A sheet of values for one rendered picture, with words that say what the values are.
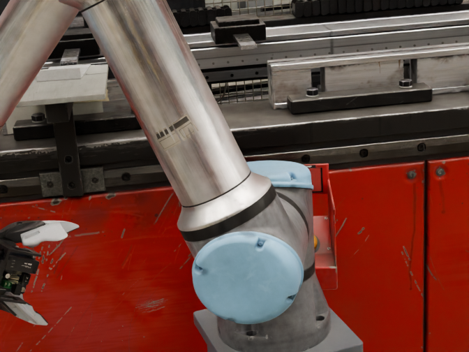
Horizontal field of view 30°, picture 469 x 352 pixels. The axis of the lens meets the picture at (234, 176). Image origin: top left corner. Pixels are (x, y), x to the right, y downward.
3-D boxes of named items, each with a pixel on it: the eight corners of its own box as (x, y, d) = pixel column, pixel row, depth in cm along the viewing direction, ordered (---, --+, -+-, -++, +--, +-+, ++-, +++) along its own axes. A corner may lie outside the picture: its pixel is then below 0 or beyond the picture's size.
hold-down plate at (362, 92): (291, 114, 181) (290, 100, 180) (287, 108, 186) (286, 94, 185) (433, 101, 183) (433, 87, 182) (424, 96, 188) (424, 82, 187)
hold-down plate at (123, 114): (14, 141, 176) (12, 127, 175) (17, 134, 181) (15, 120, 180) (163, 127, 178) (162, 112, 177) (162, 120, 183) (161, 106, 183)
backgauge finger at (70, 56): (40, 73, 184) (37, 49, 182) (51, 50, 208) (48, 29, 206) (98, 68, 185) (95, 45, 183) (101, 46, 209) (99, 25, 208)
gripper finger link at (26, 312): (47, 349, 124) (12, 306, 119) (27, 334, 128) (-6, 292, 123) (63, 333, 125) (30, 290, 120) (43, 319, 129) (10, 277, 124)
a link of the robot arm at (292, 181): (319, 241, 119) (315, 146, 115) (311, 286, 106) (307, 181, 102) (232, 241, 121) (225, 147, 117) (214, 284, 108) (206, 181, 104)
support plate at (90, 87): (2, 108, 154) (1, 103, 154) (19, 77, 179) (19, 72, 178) (105, 99, 155) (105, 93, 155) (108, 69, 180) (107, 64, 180)
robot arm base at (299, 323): (350, 340, 113) (347, 270, 110) (239, 367, 109) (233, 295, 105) (304, 292, 126) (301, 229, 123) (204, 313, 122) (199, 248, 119)
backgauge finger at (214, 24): (221, 56, 187) (220, 33, 185) (211, 36, 211) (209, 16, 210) (277, 52, 188) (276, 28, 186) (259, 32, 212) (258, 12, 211)
